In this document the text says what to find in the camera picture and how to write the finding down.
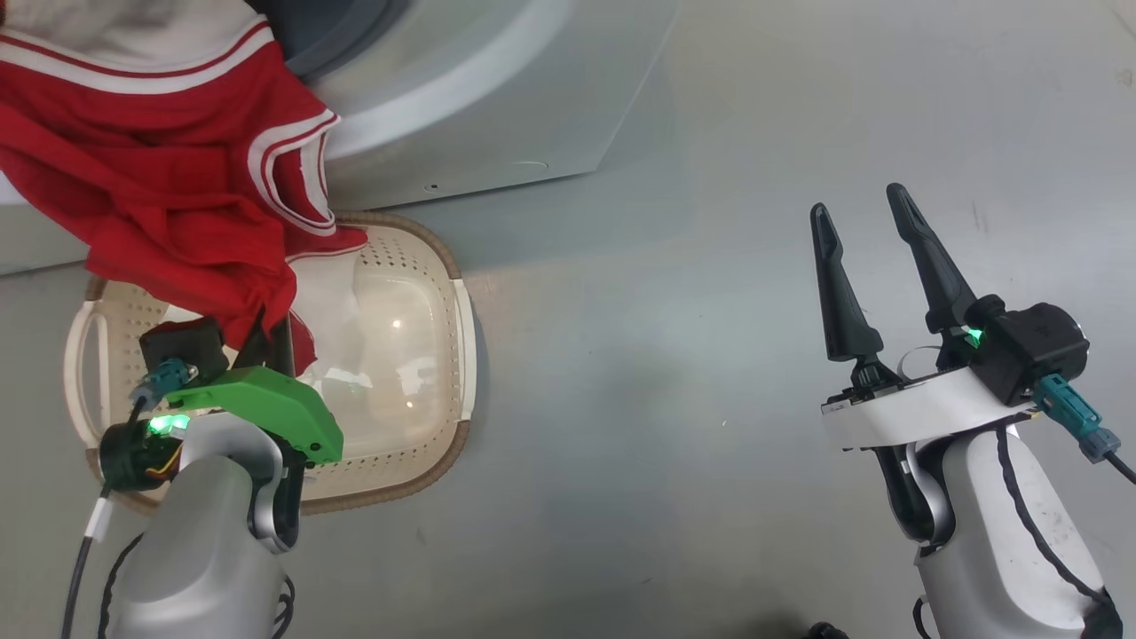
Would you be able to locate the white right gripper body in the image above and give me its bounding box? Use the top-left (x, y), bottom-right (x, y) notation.
top-left (821, 346), bottom-right (1039, 454)

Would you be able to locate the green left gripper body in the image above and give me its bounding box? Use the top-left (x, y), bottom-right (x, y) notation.
top-left (99, 367), bottom-right (344, 493)

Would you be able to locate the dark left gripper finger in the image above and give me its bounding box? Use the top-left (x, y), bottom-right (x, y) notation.
top-left (233, 306), bottom-right (270, 370)
top-left (269, 315), bottom-right (296, 376)

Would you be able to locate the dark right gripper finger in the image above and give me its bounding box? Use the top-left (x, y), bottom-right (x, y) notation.
top-left (809, 202), bottom-right (886, 363)
top-left (886, 183), bottom-right (977, 334)

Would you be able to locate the red white-trimmed jersey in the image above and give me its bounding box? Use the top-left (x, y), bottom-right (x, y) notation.
top-left (0, 0), bottom-right (369, 375)

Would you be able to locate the cream perforated laundry basket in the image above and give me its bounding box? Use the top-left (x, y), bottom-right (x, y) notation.
top-left (64, 211), bottom-right (477, 516)

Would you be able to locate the white front-load washing machine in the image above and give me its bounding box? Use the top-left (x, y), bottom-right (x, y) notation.
top-left (0, 0), bottom-right (684, 276)

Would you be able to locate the teal left camera connector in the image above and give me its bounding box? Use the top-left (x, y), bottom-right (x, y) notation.
top-left (130, 358), bottom-right (198, 410)

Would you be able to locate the teal camera connector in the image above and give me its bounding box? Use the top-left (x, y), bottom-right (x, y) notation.
top-left (130, 358), bottom-right (198, 410)
top-left (1034, 374), bottom-right (1121, 463)

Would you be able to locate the teal right camera connector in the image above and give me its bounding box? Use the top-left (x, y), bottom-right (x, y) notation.
top-left (1034, 374), bottom-right (1121, 463)

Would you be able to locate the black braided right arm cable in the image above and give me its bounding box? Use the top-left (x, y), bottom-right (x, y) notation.
top-left (994, 426), bottom-right (1121, 615)

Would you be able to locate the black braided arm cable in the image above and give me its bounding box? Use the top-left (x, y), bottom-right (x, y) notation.
top-left (994, 426), bottom-right (1121, 615)
top-left (96, 531), bottom-right (298, 639)

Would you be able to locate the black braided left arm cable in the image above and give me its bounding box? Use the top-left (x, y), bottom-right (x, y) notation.
top-left (96, 531), bottom-right (298, 639)

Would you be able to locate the black left camera cable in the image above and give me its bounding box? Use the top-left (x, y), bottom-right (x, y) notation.
top-left (60, 395), bottom-right (150, 639)

